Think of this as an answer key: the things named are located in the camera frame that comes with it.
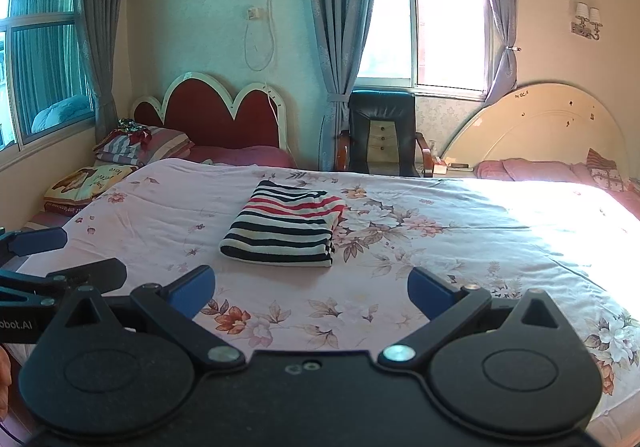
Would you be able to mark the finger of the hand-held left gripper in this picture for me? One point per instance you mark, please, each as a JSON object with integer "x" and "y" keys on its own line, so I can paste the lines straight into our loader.
{"x": 40, "y": 241}
{"x": 90, "y": 274}

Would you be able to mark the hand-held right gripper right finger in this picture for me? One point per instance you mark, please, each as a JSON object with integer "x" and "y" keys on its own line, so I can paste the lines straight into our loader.
{"x": 430, "y": 294}

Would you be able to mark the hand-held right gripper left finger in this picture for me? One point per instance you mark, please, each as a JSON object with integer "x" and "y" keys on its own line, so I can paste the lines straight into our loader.
{"x": 192, "y": 292}

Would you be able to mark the striped knit sweater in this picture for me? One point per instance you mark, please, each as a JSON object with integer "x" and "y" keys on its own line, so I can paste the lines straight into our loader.
{"x": 285, "y": 227}

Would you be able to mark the person's left hand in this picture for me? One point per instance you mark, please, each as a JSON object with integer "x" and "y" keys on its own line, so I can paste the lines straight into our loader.
{"x": 4, "y": 382}

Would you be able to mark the floral bed sheet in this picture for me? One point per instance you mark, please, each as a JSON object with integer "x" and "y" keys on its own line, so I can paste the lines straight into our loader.
{"x": 450, "y": 237}

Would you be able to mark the yellow printed cushion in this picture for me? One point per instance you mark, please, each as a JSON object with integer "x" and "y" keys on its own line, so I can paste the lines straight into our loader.
{"x": 85, "y": 184}

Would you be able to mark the cream bedside table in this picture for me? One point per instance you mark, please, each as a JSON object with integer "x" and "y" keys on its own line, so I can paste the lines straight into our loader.
{"x": 452, "y": 168}

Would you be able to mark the pale blue quilt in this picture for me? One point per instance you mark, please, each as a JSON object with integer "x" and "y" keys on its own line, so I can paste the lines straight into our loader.
{"x": 62, "y": 113}

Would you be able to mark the striped pillow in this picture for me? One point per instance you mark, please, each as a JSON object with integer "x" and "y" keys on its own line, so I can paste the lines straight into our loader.
{"x": 160, "y": 147}

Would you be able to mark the dark pink bedding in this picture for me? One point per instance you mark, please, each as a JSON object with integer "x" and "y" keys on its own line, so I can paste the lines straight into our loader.
{"x": 250, "y": 156}

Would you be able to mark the pink pillow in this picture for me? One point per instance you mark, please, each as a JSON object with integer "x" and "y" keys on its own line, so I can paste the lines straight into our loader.
{"x": 530, "y": 171}

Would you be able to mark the black leather armchair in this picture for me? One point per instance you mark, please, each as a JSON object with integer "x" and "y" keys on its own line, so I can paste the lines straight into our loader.
{"x": 382, "y": 132}

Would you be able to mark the side window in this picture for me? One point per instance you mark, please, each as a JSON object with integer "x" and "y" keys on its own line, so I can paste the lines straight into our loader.
{"x": 45, "y": 67}

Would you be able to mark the red heart-shaped headboard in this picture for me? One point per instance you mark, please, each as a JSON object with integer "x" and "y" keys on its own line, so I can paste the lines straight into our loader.
{"x": 210, "y": 117}

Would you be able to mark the cream arched headboard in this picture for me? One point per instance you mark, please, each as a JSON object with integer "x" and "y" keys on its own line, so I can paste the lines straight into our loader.
{"x": 540, "y": 127}

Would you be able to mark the patterned brown pillow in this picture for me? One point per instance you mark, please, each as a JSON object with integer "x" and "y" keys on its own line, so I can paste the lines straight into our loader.
{"x": 605, "y": 172}

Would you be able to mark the grey-blue curtain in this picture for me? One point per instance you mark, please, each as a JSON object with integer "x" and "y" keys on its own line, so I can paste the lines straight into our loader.
{"x": 340, "y": 27}
{"x": 500, "y": 17}
{"x": 100, "y": 27}

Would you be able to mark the bright window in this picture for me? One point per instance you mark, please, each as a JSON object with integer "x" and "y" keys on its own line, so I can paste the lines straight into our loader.
{"x": 445, "y": 27}

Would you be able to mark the white wall socket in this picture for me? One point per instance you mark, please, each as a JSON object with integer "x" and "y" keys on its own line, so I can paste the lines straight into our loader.
{"x": 255, "y": 13}

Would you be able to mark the wall lamp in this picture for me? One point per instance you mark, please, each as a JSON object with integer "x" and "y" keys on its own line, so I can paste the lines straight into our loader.
{"x": 587, "y": 22}

